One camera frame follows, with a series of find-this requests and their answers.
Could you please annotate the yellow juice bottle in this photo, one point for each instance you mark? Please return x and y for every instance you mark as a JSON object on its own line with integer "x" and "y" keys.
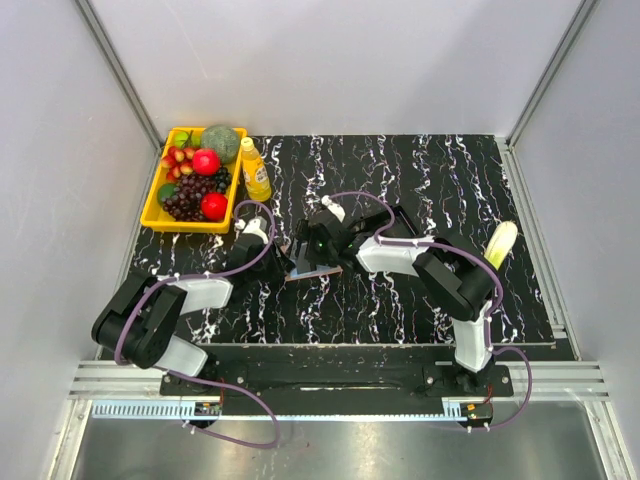
{"x": 256, "y": 177}

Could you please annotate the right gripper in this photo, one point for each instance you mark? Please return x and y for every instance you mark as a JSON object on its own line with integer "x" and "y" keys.
{"x": 303, "y": 234}

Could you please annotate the pink leather card holder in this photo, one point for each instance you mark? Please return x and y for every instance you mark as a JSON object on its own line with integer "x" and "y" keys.
{"x": 302, "y": 269}

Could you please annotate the small black grape bunch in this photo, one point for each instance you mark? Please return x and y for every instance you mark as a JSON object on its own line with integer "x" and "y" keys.
{"x": 222, "y": 180}

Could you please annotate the red pomegranate upper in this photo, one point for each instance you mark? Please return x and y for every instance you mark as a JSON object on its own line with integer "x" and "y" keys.
{"x": 206, "y": 162}

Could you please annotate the small red fruit bunch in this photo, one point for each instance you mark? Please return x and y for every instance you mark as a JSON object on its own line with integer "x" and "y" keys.
{"x": 177, "y": 163}

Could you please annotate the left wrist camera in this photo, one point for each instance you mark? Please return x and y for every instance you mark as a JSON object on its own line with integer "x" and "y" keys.
{"x": 256, "y": 226}

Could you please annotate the red pomegranate lower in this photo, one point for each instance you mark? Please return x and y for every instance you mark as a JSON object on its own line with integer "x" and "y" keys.
{"x": 214, "y": 206}

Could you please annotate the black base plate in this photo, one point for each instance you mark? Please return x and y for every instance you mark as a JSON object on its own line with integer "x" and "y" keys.
{"x": 350, "y": 380}

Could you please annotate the yellow plastic tray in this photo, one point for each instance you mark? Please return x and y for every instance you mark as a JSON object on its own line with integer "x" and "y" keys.
{"x": 153, "y": 216}

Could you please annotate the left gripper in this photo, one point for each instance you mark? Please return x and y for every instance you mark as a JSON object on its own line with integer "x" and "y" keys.
{"x": 279, "y": 265}

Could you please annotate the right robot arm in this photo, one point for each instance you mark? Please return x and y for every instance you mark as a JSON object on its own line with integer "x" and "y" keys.
{"x": 456, "y": 279}

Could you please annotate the red pomegranate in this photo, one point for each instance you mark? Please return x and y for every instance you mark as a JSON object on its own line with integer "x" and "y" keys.
{"x": 206, "y": 162}
{"x": 214, "y": 206}

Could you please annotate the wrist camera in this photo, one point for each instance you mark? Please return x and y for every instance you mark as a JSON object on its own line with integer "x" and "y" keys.
{"x": 335, "y": 208}
{"x": 256, "y": 226}

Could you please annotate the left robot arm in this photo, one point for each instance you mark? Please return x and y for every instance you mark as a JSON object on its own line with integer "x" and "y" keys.
{"x": 140, "y": 320}

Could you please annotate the dark purple grape bunch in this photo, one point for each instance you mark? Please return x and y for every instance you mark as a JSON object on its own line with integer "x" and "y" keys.
{"x": 185, "y": 204}

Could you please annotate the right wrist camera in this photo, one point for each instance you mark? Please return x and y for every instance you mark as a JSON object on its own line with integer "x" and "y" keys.
{"x": 335, "y": 208}

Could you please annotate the green melon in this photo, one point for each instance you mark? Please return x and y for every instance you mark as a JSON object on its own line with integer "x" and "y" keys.
{"x": 224, "y": 140}

